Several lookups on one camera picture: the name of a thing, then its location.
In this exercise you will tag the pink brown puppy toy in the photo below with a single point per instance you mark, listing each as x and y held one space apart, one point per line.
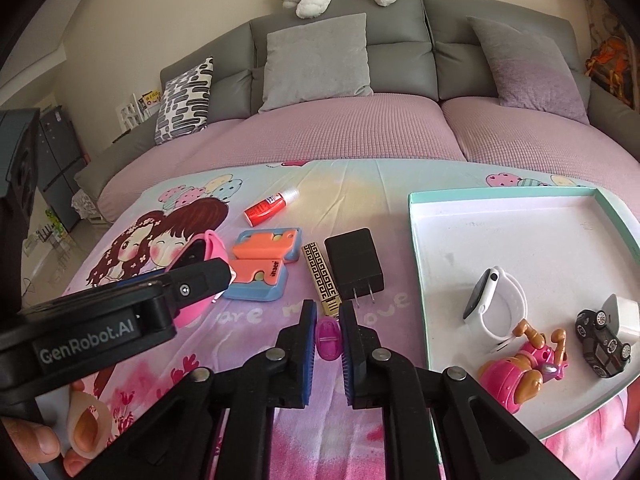
505 375

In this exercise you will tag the white book rack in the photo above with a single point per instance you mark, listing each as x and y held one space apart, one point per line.
132 112

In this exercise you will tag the white smartwatch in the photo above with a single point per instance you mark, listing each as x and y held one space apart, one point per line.
510 305

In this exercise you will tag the small pink plastic clip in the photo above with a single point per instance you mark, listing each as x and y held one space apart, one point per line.
327 342

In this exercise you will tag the teal cardboard box lid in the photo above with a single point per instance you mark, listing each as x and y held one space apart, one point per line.
500 240

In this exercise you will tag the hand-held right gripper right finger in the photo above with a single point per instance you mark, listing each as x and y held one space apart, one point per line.
350 355

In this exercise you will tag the black white patterned pillow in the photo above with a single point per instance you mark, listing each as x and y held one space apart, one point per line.
182 100

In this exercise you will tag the black charger plug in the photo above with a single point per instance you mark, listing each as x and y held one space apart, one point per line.
352 260

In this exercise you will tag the patterned curtain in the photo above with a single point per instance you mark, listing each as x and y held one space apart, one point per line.
607 15

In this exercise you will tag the pink quilted sofa cover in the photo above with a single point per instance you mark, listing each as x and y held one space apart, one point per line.
350 130

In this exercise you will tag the printed cartoon blanket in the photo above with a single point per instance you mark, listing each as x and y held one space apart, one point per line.
350 200

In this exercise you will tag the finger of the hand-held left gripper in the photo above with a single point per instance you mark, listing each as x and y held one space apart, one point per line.
200 282
140 278

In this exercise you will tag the white charger plug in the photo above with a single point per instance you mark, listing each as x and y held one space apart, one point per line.
622 315

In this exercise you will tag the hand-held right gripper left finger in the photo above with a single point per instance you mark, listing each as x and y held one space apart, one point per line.
305 345

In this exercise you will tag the lilac pillow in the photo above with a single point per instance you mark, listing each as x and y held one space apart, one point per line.
530 75

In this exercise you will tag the person's left hand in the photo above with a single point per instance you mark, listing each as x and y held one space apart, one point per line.
87 425

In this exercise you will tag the black toy car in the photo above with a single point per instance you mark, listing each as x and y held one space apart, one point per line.
597 355

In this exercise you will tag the pink smartwatch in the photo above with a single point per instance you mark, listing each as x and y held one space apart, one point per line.
220 255

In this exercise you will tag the red glue bottle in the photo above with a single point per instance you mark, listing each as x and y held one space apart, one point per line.
260 214

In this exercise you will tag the grey sofa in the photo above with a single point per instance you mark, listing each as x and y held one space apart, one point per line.
400 25

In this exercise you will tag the grey blue cabinet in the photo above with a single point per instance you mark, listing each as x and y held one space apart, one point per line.
60 160

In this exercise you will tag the orange bag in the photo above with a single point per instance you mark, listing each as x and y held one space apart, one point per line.
610 65

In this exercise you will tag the gold black patterned lighter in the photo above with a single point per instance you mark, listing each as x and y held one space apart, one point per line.
320 275

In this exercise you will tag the grey pillow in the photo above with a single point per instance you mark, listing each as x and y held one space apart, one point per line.
315 60

